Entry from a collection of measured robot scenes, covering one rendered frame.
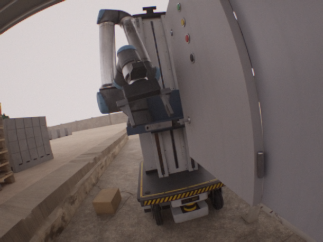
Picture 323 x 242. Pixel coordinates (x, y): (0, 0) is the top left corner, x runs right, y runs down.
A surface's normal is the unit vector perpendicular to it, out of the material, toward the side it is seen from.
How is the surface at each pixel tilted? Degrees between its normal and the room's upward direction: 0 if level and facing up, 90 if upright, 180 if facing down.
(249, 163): 90
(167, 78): 90
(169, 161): 90
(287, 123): 90
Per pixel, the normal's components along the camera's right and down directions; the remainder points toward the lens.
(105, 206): 0.00, 0.04
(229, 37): -0.98, 0.18
